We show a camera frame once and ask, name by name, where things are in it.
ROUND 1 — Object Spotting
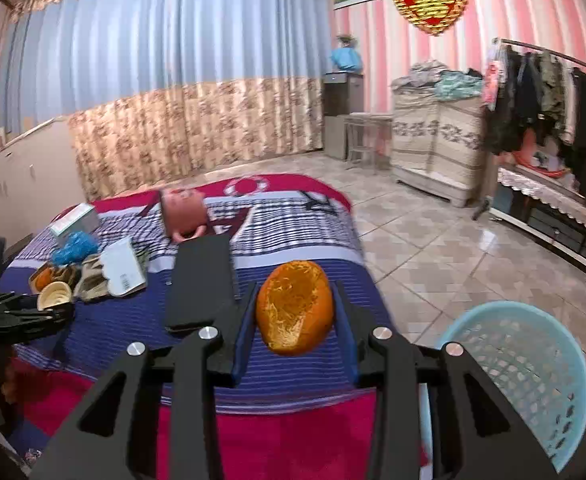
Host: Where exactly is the blue plastic bag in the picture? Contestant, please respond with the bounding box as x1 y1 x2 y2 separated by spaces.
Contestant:
50 231 99 266

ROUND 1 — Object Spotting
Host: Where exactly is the black flat case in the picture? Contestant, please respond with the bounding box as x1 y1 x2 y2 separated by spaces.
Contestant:
165 233 235 334

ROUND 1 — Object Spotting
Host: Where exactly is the teal plastic waste basket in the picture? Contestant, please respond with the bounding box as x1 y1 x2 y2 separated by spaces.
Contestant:
431 300 586 471

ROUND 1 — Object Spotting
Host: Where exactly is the beige crumpled cloth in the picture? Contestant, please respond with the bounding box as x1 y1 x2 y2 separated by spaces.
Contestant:
74 254 108 302

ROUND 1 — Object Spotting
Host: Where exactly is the white low cabinet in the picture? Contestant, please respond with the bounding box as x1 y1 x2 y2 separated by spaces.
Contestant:
0 116 87 248

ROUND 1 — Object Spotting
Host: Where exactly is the striped plaid blanket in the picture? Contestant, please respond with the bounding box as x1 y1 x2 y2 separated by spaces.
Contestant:
0 173 430 480

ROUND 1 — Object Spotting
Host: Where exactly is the teal cardboard box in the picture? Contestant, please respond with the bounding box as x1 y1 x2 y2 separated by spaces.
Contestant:
49 203 100 246

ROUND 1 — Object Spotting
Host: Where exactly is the low tv stand with lace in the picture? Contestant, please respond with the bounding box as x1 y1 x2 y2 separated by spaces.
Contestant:
490 166 586 269

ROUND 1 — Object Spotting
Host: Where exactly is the small metal stool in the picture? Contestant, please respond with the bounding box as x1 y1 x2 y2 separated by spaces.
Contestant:
344 112 392 174

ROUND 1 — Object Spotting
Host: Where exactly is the blue floral curtain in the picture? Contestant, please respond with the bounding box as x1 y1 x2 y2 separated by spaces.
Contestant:
0 0 330 198

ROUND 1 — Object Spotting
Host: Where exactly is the covered cabinet with cloth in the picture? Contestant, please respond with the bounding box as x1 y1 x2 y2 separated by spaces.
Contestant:
391 88 485 208

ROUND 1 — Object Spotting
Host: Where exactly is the water dispenser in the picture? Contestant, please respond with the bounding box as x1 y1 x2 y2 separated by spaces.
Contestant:
322 34 365 160

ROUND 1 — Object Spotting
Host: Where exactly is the clothes rack with garments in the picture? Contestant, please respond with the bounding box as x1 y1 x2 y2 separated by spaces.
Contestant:
473 38 586 218

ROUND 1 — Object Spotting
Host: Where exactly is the pile of clothes on cabinet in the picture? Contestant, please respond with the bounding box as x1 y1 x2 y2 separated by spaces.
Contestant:
391 60 484 101

